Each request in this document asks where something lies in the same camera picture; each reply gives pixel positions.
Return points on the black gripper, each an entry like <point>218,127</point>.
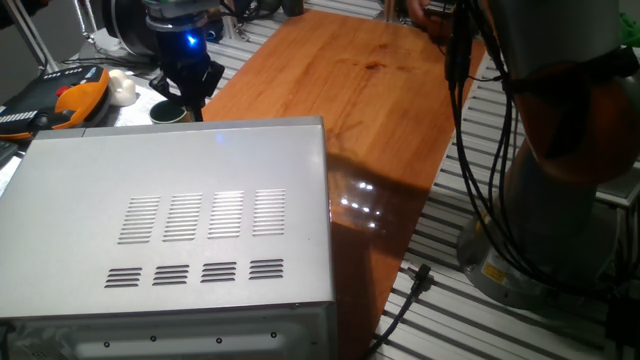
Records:
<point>182,55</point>

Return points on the silver microwave oven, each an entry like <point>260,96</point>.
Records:
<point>150,225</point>

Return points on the person hand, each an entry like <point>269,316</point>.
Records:
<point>415,10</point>

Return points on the green mug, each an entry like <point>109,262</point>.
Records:
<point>165,114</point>

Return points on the printed white paper sheet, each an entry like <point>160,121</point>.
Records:
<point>137,107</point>

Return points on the white figurine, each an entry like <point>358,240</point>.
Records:
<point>122,90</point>

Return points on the aluminium profile upright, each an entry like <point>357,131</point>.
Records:
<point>235,30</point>

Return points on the large black round device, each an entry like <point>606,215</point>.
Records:
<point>125,25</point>

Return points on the dark round container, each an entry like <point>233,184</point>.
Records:
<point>270,5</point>

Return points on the orange black teach pendant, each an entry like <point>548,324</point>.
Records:
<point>75,100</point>

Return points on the dark cylindrical container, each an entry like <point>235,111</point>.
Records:
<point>293,6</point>

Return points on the grey metal tripod leg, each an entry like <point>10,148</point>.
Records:
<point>30,35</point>

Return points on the glossy wooden board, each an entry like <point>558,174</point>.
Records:
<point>360,100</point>

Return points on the green cloth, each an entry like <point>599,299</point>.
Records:
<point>631,30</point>

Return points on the grey metal plate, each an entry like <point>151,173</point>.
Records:
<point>620,192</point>

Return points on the aluminium post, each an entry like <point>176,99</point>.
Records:
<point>392,10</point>

